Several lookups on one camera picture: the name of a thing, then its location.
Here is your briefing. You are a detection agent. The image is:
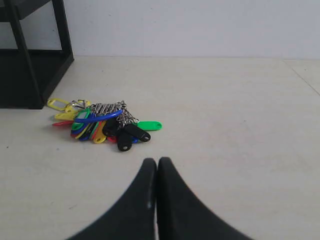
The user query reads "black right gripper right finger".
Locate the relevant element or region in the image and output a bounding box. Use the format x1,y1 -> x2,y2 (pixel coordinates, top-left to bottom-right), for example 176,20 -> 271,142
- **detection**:
157,157 -> 250,240

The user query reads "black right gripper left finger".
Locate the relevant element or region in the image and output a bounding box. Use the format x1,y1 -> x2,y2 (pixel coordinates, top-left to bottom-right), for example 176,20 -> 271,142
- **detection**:
70,158 -> 157,240

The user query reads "colourful key tag bunch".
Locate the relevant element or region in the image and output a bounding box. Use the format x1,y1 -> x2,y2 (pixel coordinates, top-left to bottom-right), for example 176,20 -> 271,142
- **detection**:
47,98 -> 163,152

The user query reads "black metal shelf rack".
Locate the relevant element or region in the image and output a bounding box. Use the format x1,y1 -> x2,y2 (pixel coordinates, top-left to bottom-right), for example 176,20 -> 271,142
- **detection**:
0,0 -> 74,110

